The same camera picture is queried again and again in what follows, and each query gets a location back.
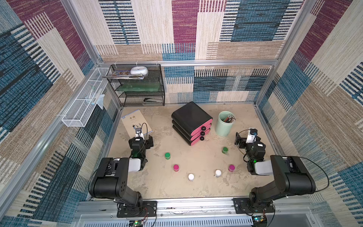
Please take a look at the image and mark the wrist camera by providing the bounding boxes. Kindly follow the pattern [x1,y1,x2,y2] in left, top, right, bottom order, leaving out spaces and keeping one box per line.
[246,128,258,144]
[135,128,144,139]

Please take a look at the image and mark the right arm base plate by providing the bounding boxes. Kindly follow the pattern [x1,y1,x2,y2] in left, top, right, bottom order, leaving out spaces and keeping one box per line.
[233,198,275,216]

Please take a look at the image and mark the white round device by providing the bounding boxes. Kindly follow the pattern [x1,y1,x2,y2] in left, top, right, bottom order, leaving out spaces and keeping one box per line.
[130,66,148,76]

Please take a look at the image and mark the white wire wall basket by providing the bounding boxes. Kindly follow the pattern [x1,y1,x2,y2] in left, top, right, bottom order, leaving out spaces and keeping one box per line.
[62,68,109,127]

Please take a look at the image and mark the pens in cup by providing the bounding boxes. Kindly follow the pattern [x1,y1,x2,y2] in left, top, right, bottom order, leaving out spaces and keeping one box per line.
[223,114,235,123]

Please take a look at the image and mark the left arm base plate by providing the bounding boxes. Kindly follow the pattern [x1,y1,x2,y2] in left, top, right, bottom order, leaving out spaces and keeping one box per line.
[116,201,157,218]

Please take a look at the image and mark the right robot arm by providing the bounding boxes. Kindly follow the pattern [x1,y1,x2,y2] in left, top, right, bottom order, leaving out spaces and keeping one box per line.
[233,129,317,213]

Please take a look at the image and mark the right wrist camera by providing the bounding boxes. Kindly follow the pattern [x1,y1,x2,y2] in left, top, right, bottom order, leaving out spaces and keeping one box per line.
[246,128,258,144]

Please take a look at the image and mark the black wire mesh shelf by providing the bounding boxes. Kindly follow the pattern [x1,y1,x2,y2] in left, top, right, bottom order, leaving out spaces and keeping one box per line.
[104,63,165,107]

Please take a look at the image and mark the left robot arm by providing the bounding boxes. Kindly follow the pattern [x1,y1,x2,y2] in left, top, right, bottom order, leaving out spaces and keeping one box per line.
[88,136,154,208]

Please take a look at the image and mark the magazine on shelf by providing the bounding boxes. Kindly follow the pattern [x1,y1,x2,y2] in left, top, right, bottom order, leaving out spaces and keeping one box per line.
[103,71,144,80]

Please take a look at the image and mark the mint green pen cup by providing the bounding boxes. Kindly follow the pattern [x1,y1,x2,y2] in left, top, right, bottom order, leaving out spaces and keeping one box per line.
[215,111,235,137]

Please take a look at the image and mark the green folder on shelf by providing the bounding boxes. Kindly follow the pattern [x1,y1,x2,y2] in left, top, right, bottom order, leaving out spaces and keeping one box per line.
[116,82,161,92]

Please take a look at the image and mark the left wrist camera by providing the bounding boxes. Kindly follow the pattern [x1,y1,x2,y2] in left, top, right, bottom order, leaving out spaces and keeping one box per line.
[135,128,144,139]

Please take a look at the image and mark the beige book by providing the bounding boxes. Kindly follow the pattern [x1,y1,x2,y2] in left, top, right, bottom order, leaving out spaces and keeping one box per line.
[121,110,153,138]

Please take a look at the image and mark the white paint can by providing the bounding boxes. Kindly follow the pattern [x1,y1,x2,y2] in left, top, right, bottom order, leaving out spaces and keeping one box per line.
[215,169,222,177]
[188,174,195,181]

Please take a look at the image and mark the black drawer cabinet shell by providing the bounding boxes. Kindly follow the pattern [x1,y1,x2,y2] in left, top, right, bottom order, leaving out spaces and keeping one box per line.
[171,102,213,145]

